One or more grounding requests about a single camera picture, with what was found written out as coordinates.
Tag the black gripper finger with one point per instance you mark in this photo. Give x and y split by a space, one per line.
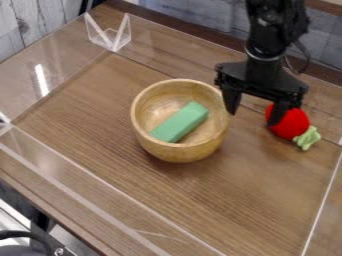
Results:
231 98
278 112

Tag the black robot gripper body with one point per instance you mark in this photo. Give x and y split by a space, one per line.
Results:
273 86

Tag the red plush strawberry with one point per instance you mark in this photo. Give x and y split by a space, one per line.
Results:
295 128

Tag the wooden bowl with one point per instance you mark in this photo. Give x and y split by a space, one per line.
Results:
158 102

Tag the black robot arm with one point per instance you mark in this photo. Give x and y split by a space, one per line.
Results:
278 22

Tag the green rectangular block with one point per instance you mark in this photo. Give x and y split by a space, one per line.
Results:
180 123

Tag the black equipment lower left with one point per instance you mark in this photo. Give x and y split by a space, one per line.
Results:
24 239

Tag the clear acrylic corner bracket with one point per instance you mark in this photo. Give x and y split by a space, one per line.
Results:
110 39

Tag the clear acrylic tray wall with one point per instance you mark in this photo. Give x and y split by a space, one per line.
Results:
259 199

